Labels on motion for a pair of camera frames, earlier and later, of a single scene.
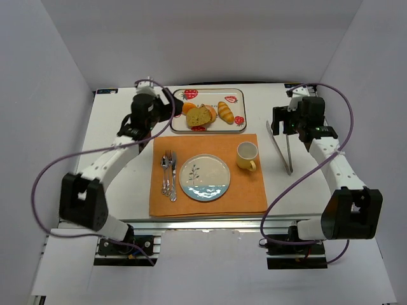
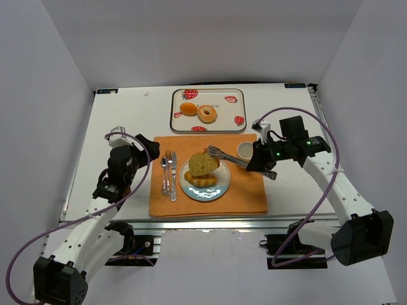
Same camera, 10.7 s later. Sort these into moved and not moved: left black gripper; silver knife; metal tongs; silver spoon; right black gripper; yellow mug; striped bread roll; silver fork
Moved: striped bread roll; left black gripper; right black gripper; metal tongs
Not moved: silver knife; yellow mug; silver fork; silver spoon
